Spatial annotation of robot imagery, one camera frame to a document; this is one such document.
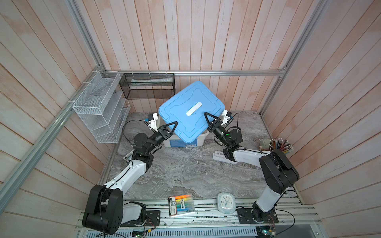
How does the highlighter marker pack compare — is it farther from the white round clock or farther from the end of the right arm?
the end of the right arm

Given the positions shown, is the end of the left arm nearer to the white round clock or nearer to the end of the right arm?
the end of the right arm

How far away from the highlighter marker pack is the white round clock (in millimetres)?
142

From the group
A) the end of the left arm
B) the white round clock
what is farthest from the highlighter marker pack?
the end of the left arm

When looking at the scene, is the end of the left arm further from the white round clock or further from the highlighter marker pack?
the white round clock

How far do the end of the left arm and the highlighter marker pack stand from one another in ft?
1.02

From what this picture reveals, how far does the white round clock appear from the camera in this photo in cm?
76

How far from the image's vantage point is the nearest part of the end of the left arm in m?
0.59

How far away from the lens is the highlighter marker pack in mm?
766

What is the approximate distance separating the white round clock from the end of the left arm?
1.46 feet
